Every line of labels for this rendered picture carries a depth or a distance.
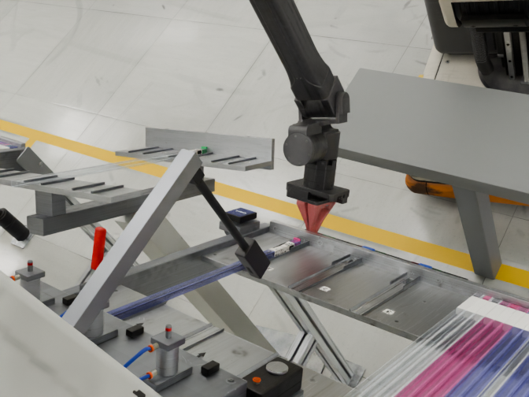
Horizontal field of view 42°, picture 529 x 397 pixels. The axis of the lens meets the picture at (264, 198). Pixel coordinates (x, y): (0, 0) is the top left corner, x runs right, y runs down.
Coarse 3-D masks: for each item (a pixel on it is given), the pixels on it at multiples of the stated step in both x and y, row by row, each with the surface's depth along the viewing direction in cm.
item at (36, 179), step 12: (156, 156) 137; (168, 156) 139; (84, 168) 121; (96, 168) 122; (108, 168) 124; (120, 168) 127; (12, 180) 108; (24, 180) 109; (36, 180) 111; (48, 180) 113
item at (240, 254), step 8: (248, 240) 67; (240, 248) 67; (248, 248) 67; (256, 248) 68; (240, 256) 67; (248, 256) 67; (256, 256) 68; (264, 256) 69; (248, 264) 67; (256, 264) 68; (264, 264) 69; (248, 272) 70; (256, 272) 69; (264, 272) 70
